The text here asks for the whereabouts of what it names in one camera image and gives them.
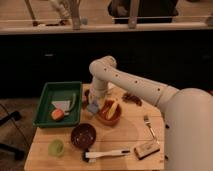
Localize small green cup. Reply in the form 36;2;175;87
48;139;64;157

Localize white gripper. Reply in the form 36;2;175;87
89;85;106;106

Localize orange clay bowl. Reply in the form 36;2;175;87
96;100;122;126

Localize yellow banana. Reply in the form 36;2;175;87
106;101;118;120

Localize grey cloth piece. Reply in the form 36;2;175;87
51;100;70;111

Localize small metal cup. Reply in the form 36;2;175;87
82;89;90;109

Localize dark red bowl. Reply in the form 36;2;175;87
71;123;96;150

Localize orange toy fruit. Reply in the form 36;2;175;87
51;109;64;121

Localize green plastic tray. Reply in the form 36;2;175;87
34;81;82;128

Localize brown grape bunch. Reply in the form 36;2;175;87
122;92;142;106

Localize metal fork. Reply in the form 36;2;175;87
143;115;159;144

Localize white paper cup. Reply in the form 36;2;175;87
107;83;115;95

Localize green toy vegetable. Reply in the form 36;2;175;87
68;93;77;112

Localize white dish brush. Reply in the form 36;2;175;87
82;149;130;162

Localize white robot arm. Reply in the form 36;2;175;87
89;56;213;171

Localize wooden block eraser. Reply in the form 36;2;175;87
134;140;160;160

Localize blue sponge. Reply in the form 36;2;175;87
86;102;99;115

